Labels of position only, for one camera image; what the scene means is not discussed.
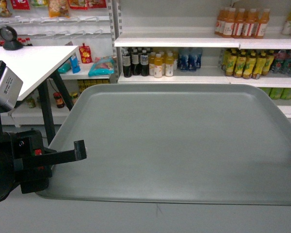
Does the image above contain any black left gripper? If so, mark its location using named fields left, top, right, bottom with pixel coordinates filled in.
left=0, top=130, right=87, bottom=202

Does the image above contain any grey silver serving tray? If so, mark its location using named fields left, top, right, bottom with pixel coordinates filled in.
left=39, top=84, right=291, bottom=205

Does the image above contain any white checkout table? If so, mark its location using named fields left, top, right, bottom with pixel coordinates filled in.
left=0, top=45, right=80, bottom=146

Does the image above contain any blue snack packet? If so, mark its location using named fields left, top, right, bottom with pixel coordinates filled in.
left=69, top=55, right=81, bottom=74

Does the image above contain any teal snack bag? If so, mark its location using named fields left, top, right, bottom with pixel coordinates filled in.
left=88, top=56, right=114, bottom=77

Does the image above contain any red snack pouch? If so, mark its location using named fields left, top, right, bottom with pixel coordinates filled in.
left=79, top=43, right=93, bottom=64

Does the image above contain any yellow lemon tea bottle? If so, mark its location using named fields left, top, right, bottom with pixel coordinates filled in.
left=225, top=50, right=237, bottom=76
left=242, top=51, right=256, bottom=79
left=233, top=50, right=246, bottom=78

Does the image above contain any dark cola bottle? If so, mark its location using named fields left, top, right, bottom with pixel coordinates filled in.
left=122, top=50, right=131, bottom=78

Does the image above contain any yellow juice bottle white label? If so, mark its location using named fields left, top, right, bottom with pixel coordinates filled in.
left=154, top=53, right=162, bottom=78

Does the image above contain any black round barcode scanner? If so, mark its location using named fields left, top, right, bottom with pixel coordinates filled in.
left=0, top=26, right=23, bottom=50

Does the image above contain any orange C100 juice bottle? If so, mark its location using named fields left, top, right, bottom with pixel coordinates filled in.
left=254, top=9, right=270, bottom=39

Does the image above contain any blue water bottle pack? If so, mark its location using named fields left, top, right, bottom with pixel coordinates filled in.
left=178, top=47, right=203, bottom=72

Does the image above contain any orange juice bottle red label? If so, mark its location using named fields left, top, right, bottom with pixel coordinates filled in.
left=222, top=8, right=236, bottom=38

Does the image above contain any yellow chips bag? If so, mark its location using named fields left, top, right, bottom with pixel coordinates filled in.
left=48, top=0, right=69, bottom=17

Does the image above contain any white middle shelf board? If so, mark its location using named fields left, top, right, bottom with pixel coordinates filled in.
left=114, top=30, right=291, bottom=50

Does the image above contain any red hanging snack packet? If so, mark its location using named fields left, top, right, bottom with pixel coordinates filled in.
left=11, top=0, right=30, bottom=10

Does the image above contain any purple snack bag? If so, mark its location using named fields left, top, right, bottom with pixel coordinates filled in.
left=0, top=0, right=12, bottom=17

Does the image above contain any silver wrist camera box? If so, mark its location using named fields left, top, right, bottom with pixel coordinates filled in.
left=0, top=61, right=23, bottom=113

